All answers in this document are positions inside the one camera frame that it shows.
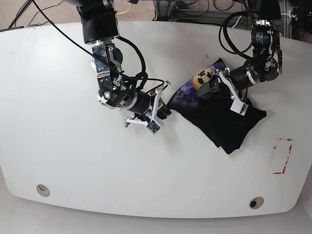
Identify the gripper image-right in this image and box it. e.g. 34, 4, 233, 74
197, 67, 244, 102

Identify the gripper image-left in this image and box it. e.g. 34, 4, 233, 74
123, 81, 172, 129

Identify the black t-shirt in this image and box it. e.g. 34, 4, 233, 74
167, 58, 267, 154

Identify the black robot arm image-left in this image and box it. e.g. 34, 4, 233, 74
55, 0, 171, 135

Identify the red tape rectangle marking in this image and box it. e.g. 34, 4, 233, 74
270, 138, 293, 175

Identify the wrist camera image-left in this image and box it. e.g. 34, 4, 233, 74
145, 120, 161, 135

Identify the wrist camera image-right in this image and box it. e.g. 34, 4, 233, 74
230, 99, 249, 116

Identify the aluminium frame stand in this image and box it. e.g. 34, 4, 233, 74
152, 0, 293, 39

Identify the white cable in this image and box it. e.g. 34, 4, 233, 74
231, 9, 292, 29

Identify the yellow cable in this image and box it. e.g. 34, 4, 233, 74
116, 2, 135, 16

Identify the right table cable grommet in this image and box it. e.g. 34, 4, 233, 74
249, 197, 264, 210

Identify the table cable grommet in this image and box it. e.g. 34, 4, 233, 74
36, 184, 50, 197
249, 197, 264, 210

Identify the left table cable grommet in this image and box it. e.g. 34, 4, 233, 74
36, 184, 50, 197

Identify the black floor cable left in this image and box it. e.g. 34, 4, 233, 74
8, 0, 64, 29

